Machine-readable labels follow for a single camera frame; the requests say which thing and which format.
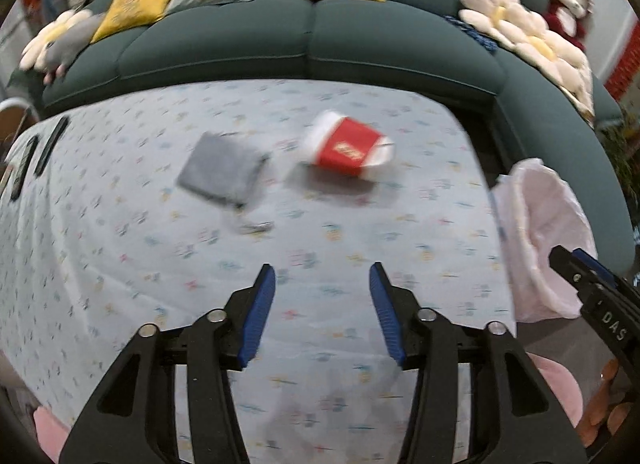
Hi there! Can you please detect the green potted plant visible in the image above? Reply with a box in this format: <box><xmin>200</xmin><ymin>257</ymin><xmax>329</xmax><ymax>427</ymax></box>
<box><xmin>600</xmin><ymin>119</ymin><xmax>640</xmax><ymax>195</ymax></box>

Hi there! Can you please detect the small silver wrapper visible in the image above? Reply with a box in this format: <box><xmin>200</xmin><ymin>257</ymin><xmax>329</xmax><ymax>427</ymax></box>
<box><xmin>235</xmin><ymin>220</ymin><xmax>276</xmax><ymax>235</ymax></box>

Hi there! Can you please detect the grey plush toy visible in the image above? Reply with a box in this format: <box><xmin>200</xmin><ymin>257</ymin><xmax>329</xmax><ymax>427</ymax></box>
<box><xmin>42</xmin><ymin>13</ymin><xmax>106</xmax><ymax>86</ymax></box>

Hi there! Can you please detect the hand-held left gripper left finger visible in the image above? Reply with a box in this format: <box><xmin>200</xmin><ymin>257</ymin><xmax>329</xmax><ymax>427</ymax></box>
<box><xmin>64</xmin><ymin>263</ymin><xmax>277</xmax><ymax>464</ymax></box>

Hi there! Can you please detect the red and white paper box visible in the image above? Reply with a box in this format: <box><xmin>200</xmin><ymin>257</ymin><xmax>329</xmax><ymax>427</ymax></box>
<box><xmin>299</xmin><ymin>110</ymin><xmax>396</xmax><ymax>180</ymax></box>

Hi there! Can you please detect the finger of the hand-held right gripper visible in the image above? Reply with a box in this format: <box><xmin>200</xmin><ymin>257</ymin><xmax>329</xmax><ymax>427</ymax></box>
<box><xmin>572</xmin><ymin>249</ymin><xmax>632</xmax><ymax>291</ymax></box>
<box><xmin>548</xmin><ymin>245</ymin><xmax>603</xmax><ymax>305</ymax></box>

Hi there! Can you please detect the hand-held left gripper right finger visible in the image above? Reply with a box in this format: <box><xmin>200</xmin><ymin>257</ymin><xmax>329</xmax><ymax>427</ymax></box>
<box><xmin>368</xmin><ymin>261</ymin><xmax>588</xmax><ymax>464</ymax></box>

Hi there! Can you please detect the pink slipper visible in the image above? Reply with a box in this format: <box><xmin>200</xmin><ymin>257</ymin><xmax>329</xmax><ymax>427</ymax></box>
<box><xmin>525</xmin><ymin>351</ymin><xmax>583</xmax><ymax>427</ymax></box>
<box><xmin>32</xmin><ymin>406</ymin><xmax>71</xmax><ymax>464</ymax></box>

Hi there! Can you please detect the round wooden stool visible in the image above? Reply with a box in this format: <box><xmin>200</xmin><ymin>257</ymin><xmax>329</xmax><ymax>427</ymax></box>
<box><xmin>0</xmin><ymin>99</ymin><xmax>38</xmax><ymax>161</ymax></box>

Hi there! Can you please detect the red plush toy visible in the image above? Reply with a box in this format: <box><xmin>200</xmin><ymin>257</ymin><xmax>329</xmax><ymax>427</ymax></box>
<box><xmin>540</xmin><ymin>0</ymin><xmax>596</xmax><ymax>51</ymax></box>

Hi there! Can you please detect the red door frame decoration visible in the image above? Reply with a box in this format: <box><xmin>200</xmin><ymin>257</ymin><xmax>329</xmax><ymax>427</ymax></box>
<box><xmin>605</xmin><ymin>34</ymin><xmax>640</xmax><ymax>95</ymax></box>

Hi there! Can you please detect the dark green sofa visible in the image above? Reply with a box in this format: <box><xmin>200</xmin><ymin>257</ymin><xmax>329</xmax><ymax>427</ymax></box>
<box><xmin>10</xmin><ymin>0</ymin><xmax>633</xmax><ymax>270</ymax></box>

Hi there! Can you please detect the person's right hand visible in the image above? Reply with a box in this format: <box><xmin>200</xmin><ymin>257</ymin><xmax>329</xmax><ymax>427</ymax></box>
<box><xmin>575</xmin><ymin>359</ymin><xmax>633</xmax><ymax>445</ymax></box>

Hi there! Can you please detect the white flower-shaped cushion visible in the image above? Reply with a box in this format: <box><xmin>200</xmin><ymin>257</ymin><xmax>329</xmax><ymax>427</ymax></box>
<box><xmin>510</xmin><ymin>19</ymin><xmax>597</xmax><ymax>122</ymax></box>
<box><xmin>458</xmin><ymin>0</ymin><xmax>551</xmax><ymax>50</ymax></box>
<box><xmin>20</xmin><ymin>9</ymin><xmax>93</xmax><ymax>70</ymax></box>

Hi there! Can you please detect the blue patterned cloth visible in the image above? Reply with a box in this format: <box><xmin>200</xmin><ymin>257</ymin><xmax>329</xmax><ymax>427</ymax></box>
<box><xmin>442</xmin><ymin>14</ymin><xmax>498</xmax><ymax>55</ymax></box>

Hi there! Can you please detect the light blue printed tablecloth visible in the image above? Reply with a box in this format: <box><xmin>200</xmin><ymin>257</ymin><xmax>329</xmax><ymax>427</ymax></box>
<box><xmin>0</xmin><ymin>79</ymin><xmax>518</xmax><ymax>464</ymax></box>

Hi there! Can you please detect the black remote control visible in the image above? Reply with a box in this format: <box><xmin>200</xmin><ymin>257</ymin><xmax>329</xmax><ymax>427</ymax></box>
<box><xmin>34</xmin><ymin>116</ymin><xmax>70</xmax><ymax>176</ymax></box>
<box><xmin>10</xmin><ymin>135</ymin><xmax>40</xmax><ymax>201</ymax></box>

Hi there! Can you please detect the small yellow embroidered pillow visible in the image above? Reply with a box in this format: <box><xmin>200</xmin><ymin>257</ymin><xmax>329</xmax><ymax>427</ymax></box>
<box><xmin>90</xmin><ymin>0</ymin><xmax>187</xmax><ymax>44</ymax></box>

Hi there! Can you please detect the grey fabric pouch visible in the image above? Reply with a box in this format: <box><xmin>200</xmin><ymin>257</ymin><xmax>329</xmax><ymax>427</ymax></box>
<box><xmin>177</xmin><ymin>131</ymin><xmax>271</xmax><ymax>209</ymax></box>

